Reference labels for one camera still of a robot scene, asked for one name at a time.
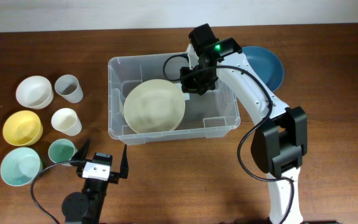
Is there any cream plate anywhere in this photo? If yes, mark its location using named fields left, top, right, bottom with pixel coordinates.
left=124, top=91, right=185, bottom=134

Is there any white label in container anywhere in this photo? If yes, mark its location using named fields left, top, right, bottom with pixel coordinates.
left=184, top=93, right=190, bottom=100

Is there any mint green bowl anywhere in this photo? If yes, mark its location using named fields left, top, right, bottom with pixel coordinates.
left=0, top=147, right=43, bottom=187

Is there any green cup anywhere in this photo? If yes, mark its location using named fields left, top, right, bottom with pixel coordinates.
left=48, top=139, right=78, bottom=164

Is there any dark blue plate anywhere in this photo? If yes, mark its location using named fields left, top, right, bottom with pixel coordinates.
left=242, top=46, right=284, bottom=92

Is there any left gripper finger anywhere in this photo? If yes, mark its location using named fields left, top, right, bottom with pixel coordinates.
left=119, top=144, right=129, bottom=179
left=70, top=138, right=91, bottom=166

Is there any yellow bowl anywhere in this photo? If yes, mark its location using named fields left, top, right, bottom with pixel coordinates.
left=2, top=110, right=44, bottom=146

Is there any grey translucent cup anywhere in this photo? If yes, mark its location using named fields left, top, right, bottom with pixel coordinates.
left=54, top=75, right=83, bottom=103

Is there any cream cup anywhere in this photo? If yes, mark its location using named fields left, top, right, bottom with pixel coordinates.
left=51, top=108, right=82, bottom=136

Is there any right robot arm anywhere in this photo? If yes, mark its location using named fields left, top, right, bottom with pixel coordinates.
left=180, top=24, right=307, bottom=223

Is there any white bowl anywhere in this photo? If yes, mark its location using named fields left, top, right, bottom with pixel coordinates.
left=16, top=76, right=53, bottom=110

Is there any clear plastic storage container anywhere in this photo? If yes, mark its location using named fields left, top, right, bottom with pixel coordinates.
left=108, top=53, right=241, bottom=145

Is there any beige plate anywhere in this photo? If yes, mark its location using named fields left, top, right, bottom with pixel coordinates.
left=124, top=79, right=186, bottom=134

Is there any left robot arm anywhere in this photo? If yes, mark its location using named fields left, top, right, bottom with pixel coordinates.
left=62, top=139, right=129, bottom=223

